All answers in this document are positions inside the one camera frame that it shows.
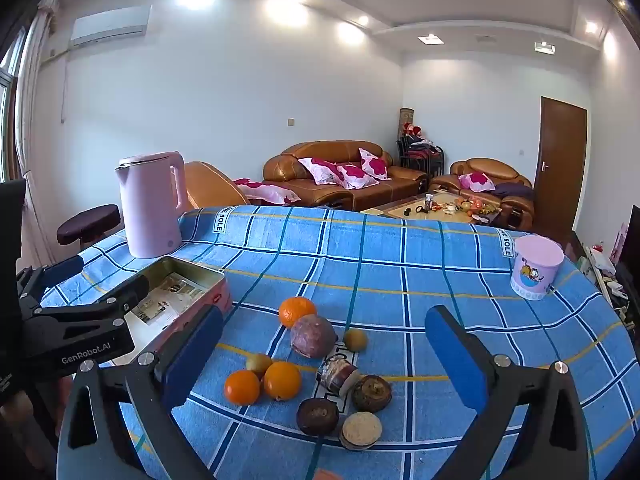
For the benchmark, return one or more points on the brown fruit with tan top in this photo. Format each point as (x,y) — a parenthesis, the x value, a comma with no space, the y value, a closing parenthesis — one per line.
(371,392)

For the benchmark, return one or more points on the square ceiling light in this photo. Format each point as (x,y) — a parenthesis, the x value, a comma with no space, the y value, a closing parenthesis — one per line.
(430,38)
(544,46)

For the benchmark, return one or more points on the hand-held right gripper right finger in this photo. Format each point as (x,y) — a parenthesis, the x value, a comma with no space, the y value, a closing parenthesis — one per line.
(455,360)

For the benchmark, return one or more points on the printed paper leaflet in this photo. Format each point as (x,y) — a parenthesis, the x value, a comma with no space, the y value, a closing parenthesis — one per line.
(175,295)

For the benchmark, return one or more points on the floral pink white pillow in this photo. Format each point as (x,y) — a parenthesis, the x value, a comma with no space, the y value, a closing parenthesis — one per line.
(352,175)
(475,181)
(322,170)
(375,162)

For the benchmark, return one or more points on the brown wooden door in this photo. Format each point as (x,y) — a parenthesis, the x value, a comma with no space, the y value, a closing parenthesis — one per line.
(560,160)

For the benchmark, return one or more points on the dark wrinkled round fruit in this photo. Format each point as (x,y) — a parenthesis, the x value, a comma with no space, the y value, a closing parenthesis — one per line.
(317,416)

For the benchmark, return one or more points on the pink electric kettle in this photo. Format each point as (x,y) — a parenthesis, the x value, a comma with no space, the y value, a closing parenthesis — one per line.
(150,210)

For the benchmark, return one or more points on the purple cloth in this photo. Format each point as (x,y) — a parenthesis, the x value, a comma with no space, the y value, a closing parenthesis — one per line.
(515,191)

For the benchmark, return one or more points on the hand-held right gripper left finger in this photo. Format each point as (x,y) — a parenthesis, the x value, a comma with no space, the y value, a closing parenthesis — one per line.
(195,360)

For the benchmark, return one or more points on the black television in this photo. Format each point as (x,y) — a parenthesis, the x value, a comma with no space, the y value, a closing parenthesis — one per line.
(632,250)

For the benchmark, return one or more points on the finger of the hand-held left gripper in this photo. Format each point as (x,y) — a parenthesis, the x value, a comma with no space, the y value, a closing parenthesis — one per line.
(125,292)
(60,267)

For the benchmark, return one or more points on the large purple passion fruit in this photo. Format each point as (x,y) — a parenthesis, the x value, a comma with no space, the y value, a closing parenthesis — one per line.
(312,335)

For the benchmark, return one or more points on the wooden coffee table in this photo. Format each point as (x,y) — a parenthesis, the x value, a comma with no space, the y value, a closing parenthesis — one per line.
(395,207)

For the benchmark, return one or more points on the orange leather chair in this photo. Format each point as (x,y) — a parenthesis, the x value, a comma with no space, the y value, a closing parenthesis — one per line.
(210,185)

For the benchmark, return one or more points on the pale tan round fruit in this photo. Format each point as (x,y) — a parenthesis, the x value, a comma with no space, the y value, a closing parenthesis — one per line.
(360,430)

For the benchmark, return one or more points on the small dark red jar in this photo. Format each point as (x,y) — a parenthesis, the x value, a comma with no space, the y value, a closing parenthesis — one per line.
(337,375)

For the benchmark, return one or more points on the pale pink curtain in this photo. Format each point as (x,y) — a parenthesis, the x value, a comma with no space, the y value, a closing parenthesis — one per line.
(35,110)

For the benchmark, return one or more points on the white air conditioner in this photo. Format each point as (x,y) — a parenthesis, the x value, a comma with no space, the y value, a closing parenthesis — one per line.
(110,25)

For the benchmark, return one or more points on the orange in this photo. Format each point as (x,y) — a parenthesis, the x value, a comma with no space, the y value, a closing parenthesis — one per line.
(242,387)
(297,311)
(282,380)

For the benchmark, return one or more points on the pink metal tin box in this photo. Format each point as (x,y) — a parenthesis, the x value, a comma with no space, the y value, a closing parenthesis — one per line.
(220,295)

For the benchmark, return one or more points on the colourful snack pile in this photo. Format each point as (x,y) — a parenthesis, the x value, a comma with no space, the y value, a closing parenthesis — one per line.
(465,206)

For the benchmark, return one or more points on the pink floral blanket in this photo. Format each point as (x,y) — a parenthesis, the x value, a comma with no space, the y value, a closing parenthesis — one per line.
(265,191)

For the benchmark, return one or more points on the stack of dark chairs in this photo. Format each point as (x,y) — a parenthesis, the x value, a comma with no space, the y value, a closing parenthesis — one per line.
(415,155)

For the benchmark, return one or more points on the tall patterned cylinder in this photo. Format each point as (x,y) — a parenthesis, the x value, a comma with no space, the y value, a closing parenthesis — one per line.
(406,117)

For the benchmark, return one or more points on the brown leather sofa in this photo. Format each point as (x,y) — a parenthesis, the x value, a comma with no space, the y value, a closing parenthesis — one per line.
(300,152)

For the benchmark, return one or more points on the brown leather armchair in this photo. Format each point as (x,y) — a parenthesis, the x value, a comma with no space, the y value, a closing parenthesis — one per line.
(480,165)

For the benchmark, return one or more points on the dark purple stool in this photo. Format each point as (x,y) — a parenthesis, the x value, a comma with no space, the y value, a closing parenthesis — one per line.
(90,222)

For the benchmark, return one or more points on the window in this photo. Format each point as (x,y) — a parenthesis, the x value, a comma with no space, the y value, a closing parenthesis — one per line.
(7,110)

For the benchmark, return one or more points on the blue plaid blanket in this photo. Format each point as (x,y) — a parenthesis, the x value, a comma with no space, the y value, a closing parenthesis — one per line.
(375,270)

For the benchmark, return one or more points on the pink cartoon cup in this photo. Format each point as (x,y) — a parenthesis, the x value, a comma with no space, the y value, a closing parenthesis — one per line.
(535,270)

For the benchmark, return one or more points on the small yellow-green round fruit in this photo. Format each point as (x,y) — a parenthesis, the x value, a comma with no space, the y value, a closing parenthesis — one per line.
(356,340)
(259,362)

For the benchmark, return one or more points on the red plush toy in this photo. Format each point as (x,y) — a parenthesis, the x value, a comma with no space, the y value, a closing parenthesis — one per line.
(412,130)

